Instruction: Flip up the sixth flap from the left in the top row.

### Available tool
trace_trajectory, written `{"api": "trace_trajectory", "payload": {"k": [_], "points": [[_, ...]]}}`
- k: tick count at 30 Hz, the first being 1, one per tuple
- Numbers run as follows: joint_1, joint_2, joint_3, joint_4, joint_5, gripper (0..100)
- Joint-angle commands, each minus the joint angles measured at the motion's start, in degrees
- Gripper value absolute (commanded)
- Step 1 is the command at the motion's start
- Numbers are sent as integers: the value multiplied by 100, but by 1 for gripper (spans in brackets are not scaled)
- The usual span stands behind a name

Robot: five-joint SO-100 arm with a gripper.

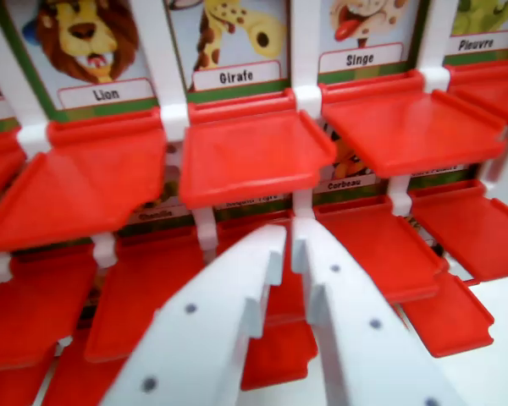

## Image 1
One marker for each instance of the red giraffe window flap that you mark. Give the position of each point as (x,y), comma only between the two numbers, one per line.
(250,152)

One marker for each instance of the red crow window flap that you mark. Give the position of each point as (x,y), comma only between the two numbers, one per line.
(372,249)

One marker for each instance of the red lion window flap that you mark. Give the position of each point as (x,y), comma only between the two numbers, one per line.
(80,186)

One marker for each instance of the red monkey window flap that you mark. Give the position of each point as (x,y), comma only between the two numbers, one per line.
(410,131)

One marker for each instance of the red octopus window flap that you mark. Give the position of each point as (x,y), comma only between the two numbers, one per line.
(491,89)

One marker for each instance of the crow picture card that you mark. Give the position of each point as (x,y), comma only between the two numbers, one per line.
(347,169)

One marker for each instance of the giraffe picture card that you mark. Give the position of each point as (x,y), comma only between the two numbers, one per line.
(233,42)

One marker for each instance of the lion picture card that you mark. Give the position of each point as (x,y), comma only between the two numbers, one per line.
(89,46)

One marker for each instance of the monkey picture card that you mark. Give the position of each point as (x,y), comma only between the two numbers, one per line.
(364,38)

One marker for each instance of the red and white game board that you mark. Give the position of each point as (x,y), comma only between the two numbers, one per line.
(254,25)

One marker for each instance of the octopus picture card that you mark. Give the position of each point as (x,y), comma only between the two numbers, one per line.
(478,29)

